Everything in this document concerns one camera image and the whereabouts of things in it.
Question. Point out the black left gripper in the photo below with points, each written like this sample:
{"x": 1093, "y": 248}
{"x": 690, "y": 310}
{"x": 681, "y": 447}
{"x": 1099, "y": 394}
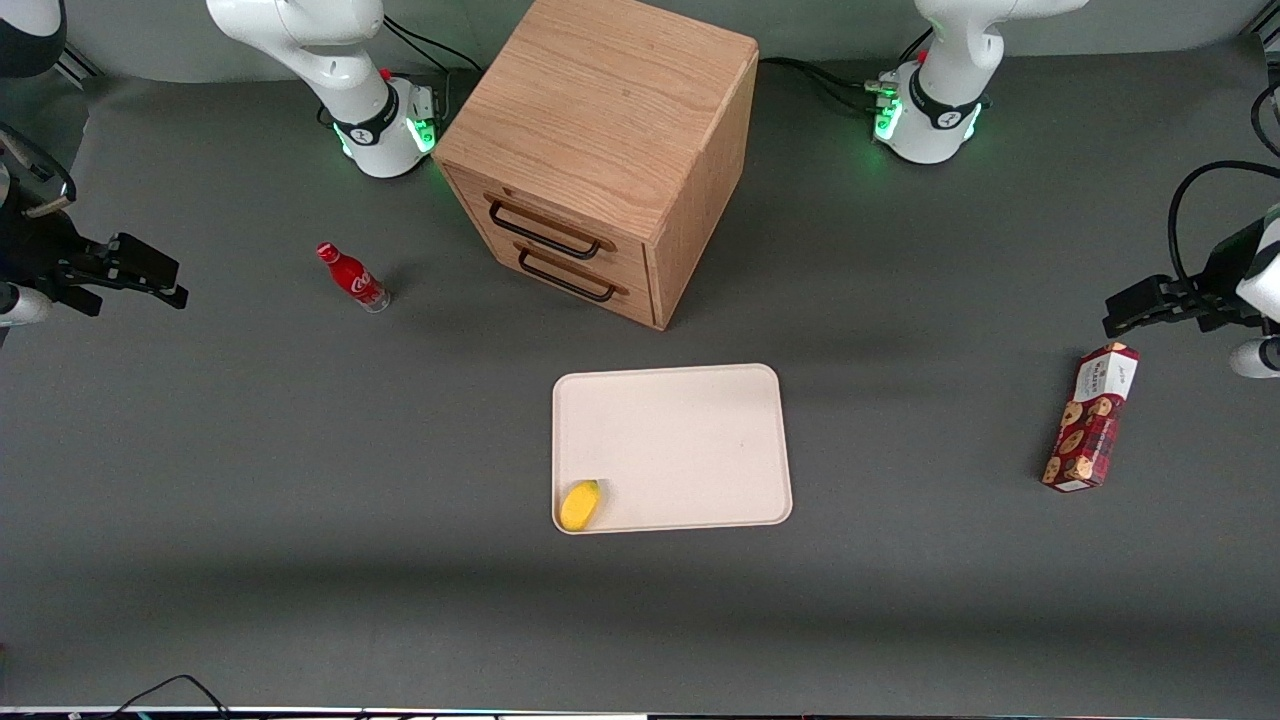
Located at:
{"x": 1226, "y": 268}

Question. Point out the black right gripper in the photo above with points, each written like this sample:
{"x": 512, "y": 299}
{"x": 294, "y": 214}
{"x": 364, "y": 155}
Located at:
{"x": 32, "y": 247}

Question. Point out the red coke bottle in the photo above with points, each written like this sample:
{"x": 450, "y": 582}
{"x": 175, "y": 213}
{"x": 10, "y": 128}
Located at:
{"x": 355, "y": 277}

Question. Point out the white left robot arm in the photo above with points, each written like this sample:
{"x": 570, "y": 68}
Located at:
{"x": 945, "y": 95}

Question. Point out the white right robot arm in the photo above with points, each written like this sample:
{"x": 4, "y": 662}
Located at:
{"x": 335, "y": 60}

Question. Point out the beige plastic tray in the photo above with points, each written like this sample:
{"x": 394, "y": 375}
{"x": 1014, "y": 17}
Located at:
{"x": 680, "y": 440}

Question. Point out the red cookie box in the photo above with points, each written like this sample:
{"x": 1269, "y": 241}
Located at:
{"x": 1090, "y": 420}

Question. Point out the wooden drawer cabinet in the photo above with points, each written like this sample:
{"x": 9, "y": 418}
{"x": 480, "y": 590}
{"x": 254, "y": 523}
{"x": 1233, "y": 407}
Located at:
{"x": 610, "y": 130}

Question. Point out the yellow toy mango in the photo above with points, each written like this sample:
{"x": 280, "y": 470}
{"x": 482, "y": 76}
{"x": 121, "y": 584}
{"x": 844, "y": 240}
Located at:
{"x": 579, "y": 505}

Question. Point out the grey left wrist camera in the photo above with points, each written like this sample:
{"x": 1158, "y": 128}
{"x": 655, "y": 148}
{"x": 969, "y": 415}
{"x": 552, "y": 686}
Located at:
{"x": 1258, "y": 358}

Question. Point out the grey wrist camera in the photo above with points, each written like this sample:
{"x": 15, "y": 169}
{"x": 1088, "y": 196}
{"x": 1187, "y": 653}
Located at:
{"x": 22, "y": 305}
{"x": 1258, "y": 358}

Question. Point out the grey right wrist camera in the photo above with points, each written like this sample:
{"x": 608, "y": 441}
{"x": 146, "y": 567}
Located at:
{"x": 22, "y": 305}

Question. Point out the aluminium frame profile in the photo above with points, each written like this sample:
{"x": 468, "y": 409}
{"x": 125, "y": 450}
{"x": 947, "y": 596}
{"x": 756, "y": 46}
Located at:
{"x": 1262, "y": 25}
{"x": 78, "y": 65}

